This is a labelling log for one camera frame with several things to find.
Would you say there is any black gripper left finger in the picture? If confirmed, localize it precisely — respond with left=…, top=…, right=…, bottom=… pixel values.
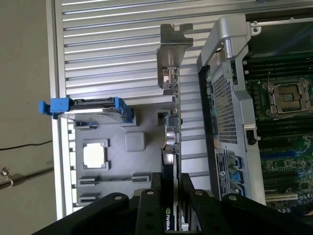
left=29, top=172, right=163, bottom=235

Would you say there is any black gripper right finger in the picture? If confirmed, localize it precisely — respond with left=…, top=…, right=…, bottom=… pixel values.
left=181, top=172, right=313, bottom=235

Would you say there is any Nvidia graphics card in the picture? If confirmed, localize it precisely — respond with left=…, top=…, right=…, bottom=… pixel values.
left=156, top=23, right=194, bottom=235

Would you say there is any blue slot clip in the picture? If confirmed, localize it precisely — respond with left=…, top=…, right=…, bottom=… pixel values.
left=231, top=170, right=245, bottom=183

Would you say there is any grey parts rack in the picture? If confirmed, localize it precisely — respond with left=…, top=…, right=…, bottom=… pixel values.
left=68, top=97, right=183, bottom=213

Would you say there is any silver CPU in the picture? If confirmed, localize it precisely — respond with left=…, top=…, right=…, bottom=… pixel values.
left=83, top=143, right=109, bottom=169

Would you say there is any cream expansion slot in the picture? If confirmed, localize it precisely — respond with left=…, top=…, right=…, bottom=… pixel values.
left=265, top=194, right=298, bottom=202

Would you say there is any green motherboard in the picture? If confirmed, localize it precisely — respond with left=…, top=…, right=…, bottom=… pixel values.
left=244, top=52, right=313, bottom=218

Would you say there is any blue expansion slot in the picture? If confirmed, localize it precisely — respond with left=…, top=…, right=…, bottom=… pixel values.
left=259, top=149, right=309, bottom=160

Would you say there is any black RAM slot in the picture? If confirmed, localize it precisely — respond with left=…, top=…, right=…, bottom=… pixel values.
left=244, top=70, right=313, bottom=76
left=256, top=139, right=313, bottom=145
left=244, top=57, right=313, bottom=63
left=244, top=66, right=313, bottom=72
left=244, top=61, right=313, bottom=67
left=256, top=121, right=313, bottom=128
left=256, top=133, right=313, bottom=140
left=256, top=127, right=313, bottom=134

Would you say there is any metal rod with clamp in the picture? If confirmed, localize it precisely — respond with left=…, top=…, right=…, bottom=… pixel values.
left=0, top=166, right=55, bottom=189

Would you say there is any hard disk in blue carrier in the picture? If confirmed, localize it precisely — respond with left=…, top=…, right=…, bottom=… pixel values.
left=38, top=97, right=134, bottom=125

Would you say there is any CPU socket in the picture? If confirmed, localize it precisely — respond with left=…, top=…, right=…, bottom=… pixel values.
left=263, top=77, right=313, bottom=121

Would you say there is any open black PC case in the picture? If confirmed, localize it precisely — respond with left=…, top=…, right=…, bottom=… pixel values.
left=197, top=13, right=313, bottom=221

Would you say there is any thin black floor cable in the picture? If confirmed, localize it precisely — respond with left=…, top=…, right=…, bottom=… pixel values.
left=0, top=140, right=52, bottom=150

